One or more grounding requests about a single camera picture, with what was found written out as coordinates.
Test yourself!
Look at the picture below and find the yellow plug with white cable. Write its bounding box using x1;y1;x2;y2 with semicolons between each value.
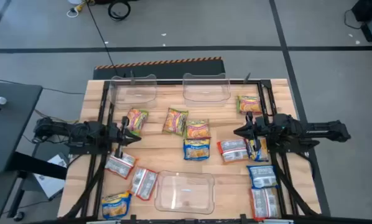
66;0;89;19

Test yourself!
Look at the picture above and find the grey box with white label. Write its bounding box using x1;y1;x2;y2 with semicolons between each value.
21;153;69;201

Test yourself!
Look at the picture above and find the clear plastic bin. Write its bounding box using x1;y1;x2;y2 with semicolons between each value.
109;73;158;110
182;72;231;108
154;170;216;215

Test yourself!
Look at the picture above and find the dark grey desk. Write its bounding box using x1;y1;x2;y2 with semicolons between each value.
0;81;69;224

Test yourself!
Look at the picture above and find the green Maruchan noodle pack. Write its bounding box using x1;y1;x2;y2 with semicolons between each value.
236;95;264;115
185;119;212;140
126;108;149;135
162;107;189;137

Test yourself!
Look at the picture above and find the long black floor cable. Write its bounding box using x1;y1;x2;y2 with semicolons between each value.
85;0;120;77

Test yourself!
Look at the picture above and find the black aluminium rig frame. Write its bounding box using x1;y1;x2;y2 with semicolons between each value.
61;70;330;224

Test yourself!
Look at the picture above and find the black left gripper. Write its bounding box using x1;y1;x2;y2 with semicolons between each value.
106;115;142;159

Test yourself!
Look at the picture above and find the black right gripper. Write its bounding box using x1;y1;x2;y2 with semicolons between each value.
233;111;276;152

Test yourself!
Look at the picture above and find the blue Maruchan noodle pack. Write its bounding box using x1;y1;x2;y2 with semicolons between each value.
245;138;270;163
101;191;133;220
246;164;279;189
182;138;211;162

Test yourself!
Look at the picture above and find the orange Maruchan noodle pack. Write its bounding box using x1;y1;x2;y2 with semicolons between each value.
104;151;137;180
129;167;159;202
249;187;281;222
216;138;249;164

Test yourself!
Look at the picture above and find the black hazard-striped floor mat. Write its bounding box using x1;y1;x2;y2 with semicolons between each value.
93;56;226;80

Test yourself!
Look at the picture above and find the coiled black cable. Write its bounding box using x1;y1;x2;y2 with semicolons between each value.
107;0;132;22

